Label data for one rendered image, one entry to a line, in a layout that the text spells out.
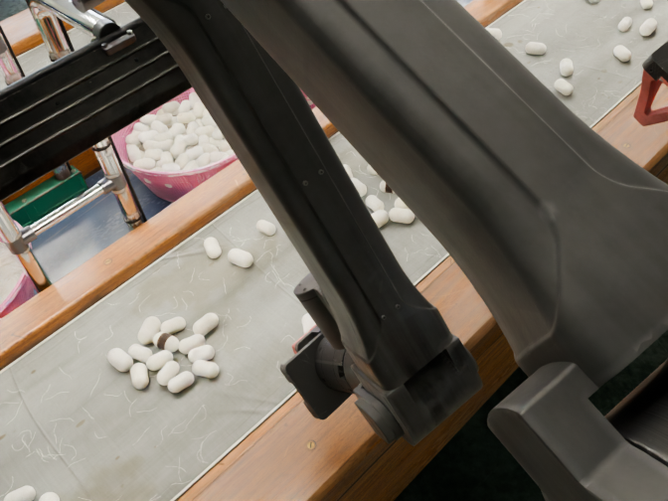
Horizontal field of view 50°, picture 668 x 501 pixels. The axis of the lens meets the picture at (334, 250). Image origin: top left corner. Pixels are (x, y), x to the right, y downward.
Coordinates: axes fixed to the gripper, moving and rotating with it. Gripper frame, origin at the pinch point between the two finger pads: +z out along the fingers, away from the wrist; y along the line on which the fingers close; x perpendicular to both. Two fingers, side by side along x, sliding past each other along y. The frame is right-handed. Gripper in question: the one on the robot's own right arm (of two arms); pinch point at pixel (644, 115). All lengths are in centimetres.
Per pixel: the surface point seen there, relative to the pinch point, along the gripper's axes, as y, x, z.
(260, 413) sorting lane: 40, -3, 31
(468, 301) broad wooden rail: 14.1, 2.5, 24.7
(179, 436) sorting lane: 49, -7, 33
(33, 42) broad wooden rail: 20, -91, 74
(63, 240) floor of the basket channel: 41, -46, 60
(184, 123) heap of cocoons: 14, -51, 57
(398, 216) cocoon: 8.6, -12.2, 33.2
